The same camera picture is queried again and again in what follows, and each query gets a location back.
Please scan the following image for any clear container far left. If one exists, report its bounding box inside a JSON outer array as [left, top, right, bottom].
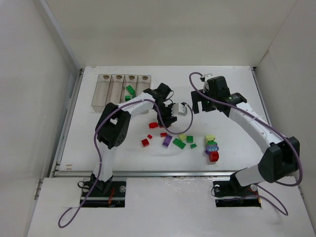
[[91, 74, 112, 112]]

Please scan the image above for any green lettered lego brick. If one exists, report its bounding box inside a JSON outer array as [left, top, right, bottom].
[[186, 135, 194, 143]]

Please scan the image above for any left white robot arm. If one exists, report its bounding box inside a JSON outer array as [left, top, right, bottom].
[[90, 83, 177, 194]]

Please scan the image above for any clear container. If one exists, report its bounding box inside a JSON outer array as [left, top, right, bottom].
[[106, 74, 124, 104], [91, 74, 112, 112], [136, 75, 151, 97], [120, 75, 138, 103]]

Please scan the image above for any yellow rounded lego brick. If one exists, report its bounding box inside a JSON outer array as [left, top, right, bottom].
[[205, 134, 216, 143]]

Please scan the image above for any clear container far right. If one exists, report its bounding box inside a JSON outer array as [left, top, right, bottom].
[[136, 75, 151, 97]]

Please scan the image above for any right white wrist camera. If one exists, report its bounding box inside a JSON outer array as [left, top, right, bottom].
[[200, 73, 213, 84]]

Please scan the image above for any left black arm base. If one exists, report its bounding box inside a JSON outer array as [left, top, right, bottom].
[[82, 180, 126, 208]]

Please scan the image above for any green long lego brick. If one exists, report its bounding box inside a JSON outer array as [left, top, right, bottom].
[[173, 138, 186, 150]]

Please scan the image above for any yellow square lego brick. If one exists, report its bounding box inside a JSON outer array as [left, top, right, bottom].
[[178, 134, 187, 141]]

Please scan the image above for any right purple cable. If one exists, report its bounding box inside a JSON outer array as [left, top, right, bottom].
[[189, 72, 303, 216]]

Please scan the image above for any red round lego piece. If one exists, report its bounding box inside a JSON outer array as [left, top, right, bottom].
[[149, 122, 159, 129]]

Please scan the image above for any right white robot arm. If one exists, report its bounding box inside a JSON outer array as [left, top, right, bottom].
[[191, 73, 303, 196]]

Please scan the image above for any red slope lego brick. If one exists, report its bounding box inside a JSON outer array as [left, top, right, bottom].
[[141, 139, 150, 147]]

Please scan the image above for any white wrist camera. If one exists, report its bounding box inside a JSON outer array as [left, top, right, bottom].
[[200, 73, 213, 84], [172, 102, 188, 117]]

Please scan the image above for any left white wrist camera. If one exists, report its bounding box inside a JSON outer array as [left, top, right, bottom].
[[172, 102, 188, 117]]

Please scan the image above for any red cylinder lego brick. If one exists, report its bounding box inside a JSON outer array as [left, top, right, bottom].
[[209, 151, 219, 162]]

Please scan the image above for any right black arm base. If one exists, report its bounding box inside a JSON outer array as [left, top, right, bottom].
[[212, 180, 261, 207]]

